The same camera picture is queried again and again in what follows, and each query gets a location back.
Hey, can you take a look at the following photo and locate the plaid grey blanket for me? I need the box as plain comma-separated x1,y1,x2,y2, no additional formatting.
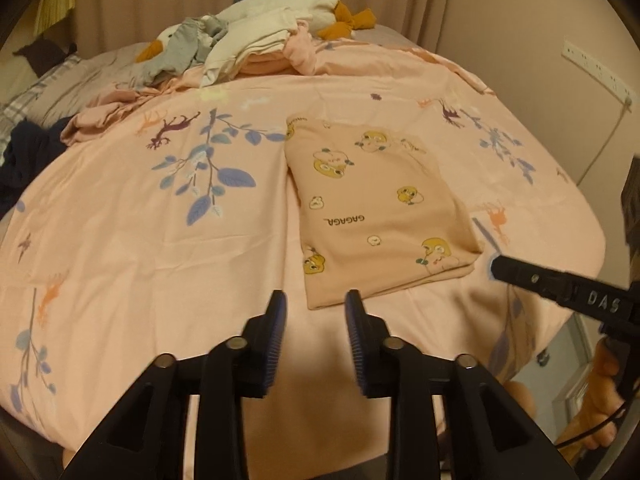
1,42,148,153

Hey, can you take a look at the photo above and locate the grey crumpled garment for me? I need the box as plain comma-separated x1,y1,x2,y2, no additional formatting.
134,14,229,89

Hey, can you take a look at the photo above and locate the mustard orange garment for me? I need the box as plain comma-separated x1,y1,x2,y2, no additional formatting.
134,1,376,63

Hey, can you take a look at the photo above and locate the pink crumpled garment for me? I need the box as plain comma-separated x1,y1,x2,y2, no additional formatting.
61,21,317,146

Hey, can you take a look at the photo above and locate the cream folded garment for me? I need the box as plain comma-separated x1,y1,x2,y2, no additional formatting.
142,0,340,87

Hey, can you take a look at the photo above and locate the black cable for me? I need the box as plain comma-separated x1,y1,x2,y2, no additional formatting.
553,393,632,450

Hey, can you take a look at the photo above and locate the white wall power strip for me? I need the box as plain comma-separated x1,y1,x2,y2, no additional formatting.
561,40,638,108

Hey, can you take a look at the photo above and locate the dark brown garment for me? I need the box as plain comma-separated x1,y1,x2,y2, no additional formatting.
13,37,77,77

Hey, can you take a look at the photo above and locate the peach duck print garment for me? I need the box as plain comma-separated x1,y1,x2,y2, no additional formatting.
285,115,483,309

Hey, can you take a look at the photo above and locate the right hand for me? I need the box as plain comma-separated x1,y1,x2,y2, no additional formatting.
578,338,623,434

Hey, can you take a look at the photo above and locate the dark navy garment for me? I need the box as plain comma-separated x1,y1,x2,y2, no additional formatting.
0,117,72,217

